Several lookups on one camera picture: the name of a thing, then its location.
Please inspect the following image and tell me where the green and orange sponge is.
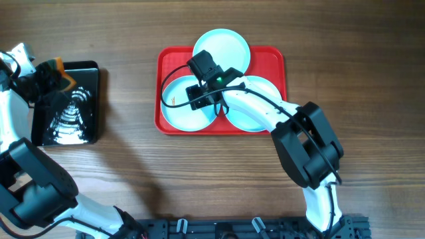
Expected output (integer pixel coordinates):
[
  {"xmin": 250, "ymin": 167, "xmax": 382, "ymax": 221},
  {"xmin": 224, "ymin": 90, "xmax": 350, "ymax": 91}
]
[{"xmin": 46, "ymin": 57, "xmax": 76, "ymax": 92}]

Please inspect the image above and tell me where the light blue plate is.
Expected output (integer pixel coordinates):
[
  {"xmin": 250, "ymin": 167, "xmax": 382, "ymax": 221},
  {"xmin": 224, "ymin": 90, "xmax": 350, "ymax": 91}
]
[
  {"xmin": 193, "ymin": 29, "xmax": 251, "ymax": 73},
  {"xmin": 226, "ymin": 76, "xmax": 282, "ymax": 133},
  {"xmin": 161, "ymin": 76, "xmax": 217, "ymax": 131}
]

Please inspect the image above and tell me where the light blue plate top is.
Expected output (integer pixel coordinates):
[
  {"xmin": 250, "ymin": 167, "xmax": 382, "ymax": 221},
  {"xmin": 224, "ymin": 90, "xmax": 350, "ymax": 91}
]
[{"xmin": 193, "ymin": 29, "xmax": 251, "ymax": 73}]

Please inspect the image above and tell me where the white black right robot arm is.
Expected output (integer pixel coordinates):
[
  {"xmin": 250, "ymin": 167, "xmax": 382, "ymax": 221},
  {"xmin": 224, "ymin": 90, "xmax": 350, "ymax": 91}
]
[{"xmin": 188, "ymin": 67, "xmax": 343, "ymax": 236}]

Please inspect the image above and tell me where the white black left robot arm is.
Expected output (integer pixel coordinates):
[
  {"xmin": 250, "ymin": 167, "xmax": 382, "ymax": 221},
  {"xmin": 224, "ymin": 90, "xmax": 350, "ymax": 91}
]
[{"xmin": 1, "ymin": 51, "xmax": 147, "ymax": 238}]

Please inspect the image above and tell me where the red plastic tray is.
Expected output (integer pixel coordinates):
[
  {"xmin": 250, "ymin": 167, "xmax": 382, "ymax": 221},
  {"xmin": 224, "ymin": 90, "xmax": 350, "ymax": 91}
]
[{"xmin": 154, "ymin": 45, "xmax": 287, "ymax": 135}]

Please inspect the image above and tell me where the black plastic water basin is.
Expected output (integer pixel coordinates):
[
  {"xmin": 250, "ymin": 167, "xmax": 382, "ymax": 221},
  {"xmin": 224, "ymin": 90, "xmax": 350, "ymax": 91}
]
[{"xmin": 31, "ymin": 60, "xmax": 100, "ymax": 146}]

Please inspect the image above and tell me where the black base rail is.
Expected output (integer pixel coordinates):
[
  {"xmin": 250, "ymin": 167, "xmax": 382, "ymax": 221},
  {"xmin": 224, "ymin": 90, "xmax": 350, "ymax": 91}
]
[{"xmin": 139, "ymin": 215, "xmax": 372, "ymax": 239}]

